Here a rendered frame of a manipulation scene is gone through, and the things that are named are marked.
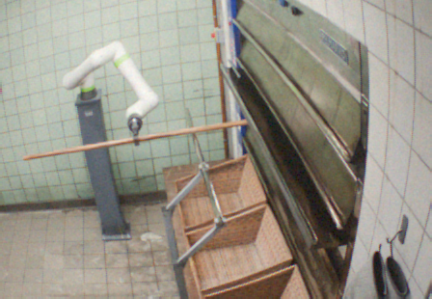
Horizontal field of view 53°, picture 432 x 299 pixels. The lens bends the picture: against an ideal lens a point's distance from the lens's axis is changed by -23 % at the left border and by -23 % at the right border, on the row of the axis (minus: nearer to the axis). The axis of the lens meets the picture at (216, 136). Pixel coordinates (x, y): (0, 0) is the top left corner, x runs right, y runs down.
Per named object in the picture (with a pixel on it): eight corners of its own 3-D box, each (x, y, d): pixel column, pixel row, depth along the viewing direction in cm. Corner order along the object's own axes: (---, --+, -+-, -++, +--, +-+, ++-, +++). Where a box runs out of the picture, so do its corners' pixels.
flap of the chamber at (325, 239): (219, 69, 325) (252, 72, 328) (309, 250, 165) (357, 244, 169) (219, 66, 323) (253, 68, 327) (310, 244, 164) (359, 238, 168)
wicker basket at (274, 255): (268, 239, 306) (269, 202, 294) (291, 292, 256) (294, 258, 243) (186, 253, 300) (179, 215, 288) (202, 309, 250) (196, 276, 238)
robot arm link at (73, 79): (57, 80, 344) (92, 50, 307) (72, 71, 356) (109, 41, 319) (64, 95, 346) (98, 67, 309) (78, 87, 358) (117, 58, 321)
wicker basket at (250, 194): (251, 190, 358) (249, 152, 346) (268, 236, 308) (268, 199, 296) (175, 200, 353) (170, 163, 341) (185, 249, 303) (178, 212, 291)
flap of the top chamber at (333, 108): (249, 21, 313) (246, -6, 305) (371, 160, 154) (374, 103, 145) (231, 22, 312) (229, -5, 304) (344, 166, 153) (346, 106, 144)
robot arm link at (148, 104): (120, 69, 335) (115, 68, 323) (133, 58, 333) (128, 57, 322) (149, 114, 333) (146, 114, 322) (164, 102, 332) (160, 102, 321)
